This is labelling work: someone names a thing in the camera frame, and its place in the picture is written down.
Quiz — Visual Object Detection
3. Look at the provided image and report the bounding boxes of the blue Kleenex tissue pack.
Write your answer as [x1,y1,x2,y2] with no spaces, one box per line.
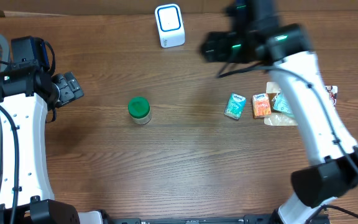
[224,93,247,120]

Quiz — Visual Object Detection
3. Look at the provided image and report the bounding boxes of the green lid jar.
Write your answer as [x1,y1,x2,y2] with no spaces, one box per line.
[127,96,152,125]

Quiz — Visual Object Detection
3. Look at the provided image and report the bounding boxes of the orange white tissue pack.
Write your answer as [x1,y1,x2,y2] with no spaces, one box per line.
[252,93,272,118]

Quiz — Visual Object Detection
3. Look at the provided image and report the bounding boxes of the teal tissue pack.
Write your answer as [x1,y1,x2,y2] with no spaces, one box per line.
[272,93,294,118]

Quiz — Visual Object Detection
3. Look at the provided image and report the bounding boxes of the beige plastic pouch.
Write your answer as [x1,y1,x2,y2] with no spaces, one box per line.
[264,82,339,127]

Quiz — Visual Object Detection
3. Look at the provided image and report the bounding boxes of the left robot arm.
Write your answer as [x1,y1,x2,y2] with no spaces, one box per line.
[0,34,110,224]

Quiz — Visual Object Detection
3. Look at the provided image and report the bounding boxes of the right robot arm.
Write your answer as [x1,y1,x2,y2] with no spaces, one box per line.
[200,1,358,223]

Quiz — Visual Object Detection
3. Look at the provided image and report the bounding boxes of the white barcode scanner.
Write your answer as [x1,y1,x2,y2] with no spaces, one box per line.
[155,4,185,49]

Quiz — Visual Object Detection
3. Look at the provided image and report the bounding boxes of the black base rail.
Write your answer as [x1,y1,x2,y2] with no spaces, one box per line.
[108,215,270,224]

